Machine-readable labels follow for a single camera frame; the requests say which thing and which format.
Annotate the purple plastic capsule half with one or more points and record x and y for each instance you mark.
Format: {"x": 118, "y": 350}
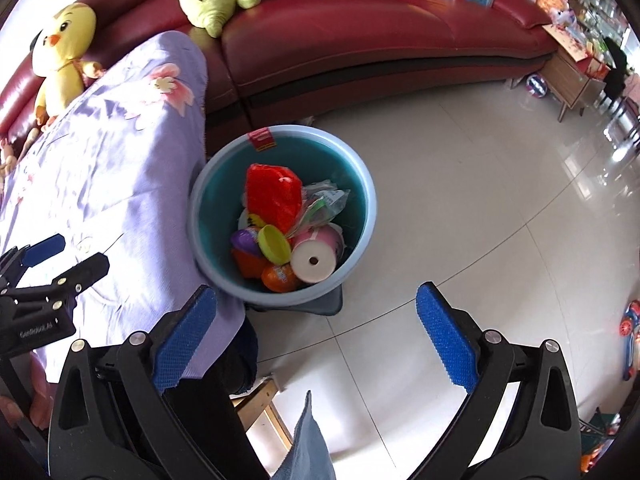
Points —
{"x": 245, "y": 240}

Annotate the orange and green jelly cup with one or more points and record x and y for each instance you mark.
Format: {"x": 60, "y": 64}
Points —
{"x": 280, "y": 277}

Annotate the blue plastic basin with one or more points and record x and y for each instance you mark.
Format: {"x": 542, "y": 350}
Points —
{"x": 350, "y": 195}

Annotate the person's left hand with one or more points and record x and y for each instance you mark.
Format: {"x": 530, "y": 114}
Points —
{"x": 40, "y": 400}

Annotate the red and blue toy car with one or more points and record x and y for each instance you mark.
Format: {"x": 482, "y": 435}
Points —
{"x": 632, "y": 340}

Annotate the wooden side table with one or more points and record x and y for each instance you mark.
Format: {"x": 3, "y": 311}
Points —
{"x": 570, "y": 75}

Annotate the beige plush toy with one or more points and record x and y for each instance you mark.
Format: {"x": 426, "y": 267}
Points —
{"x": 7, "y": 160}

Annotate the clear wrapper with green print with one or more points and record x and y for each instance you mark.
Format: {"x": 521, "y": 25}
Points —
{"x": 325, "y": 205}

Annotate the red plastic bag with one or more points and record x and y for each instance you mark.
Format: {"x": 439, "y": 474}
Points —
{"x": 272, "y": 195}

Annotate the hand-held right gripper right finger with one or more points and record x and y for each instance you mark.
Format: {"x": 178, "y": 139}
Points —
{"x": 445, "y": 340}

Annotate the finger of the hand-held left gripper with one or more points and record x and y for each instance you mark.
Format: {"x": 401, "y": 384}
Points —
{"x": 85, "y": 270}
{"x": 45, "y": 250}

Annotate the purple floral tablecloth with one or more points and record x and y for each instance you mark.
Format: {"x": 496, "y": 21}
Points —
{"x": 115, "y": 170}

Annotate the yellow chick plush toy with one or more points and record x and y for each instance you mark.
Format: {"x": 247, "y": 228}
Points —
{"x": 62, "y": 60}

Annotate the wooden stool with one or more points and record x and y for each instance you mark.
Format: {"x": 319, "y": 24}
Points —
{"x": 265, "y": 405}

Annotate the pink paper cup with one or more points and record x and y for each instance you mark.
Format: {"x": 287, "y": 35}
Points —
{"x": 312, "y": 260}

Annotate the red leather sofa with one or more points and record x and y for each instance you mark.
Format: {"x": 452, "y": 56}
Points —
{"x": 375, "y": 35}

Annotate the orange snack packet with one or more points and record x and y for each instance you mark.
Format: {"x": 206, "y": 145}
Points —
{"x": 247, "y": 262}

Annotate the dark cloth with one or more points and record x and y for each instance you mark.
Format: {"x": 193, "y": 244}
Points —
{"x": 240, "y": 360}

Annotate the blue and white ball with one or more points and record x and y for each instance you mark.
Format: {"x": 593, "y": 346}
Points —
{"x": 537, "y": 85}

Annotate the blue cloth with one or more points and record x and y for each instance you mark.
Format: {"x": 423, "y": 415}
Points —
{"x": 305, "y": 450}

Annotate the black chair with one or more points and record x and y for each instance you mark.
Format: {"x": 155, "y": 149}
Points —
{"x": 615, "y": 70}

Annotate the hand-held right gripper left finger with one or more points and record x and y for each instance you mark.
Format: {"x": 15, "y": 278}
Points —
{"x": 185, "y": 340}

